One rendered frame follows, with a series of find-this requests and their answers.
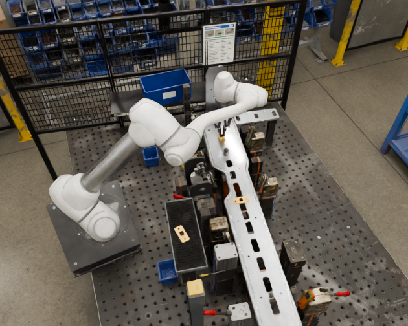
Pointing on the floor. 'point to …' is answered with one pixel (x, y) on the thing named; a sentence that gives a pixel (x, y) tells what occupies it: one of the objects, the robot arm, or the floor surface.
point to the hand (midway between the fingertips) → (221, 130)
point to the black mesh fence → (136, 61)
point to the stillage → (406, 145)
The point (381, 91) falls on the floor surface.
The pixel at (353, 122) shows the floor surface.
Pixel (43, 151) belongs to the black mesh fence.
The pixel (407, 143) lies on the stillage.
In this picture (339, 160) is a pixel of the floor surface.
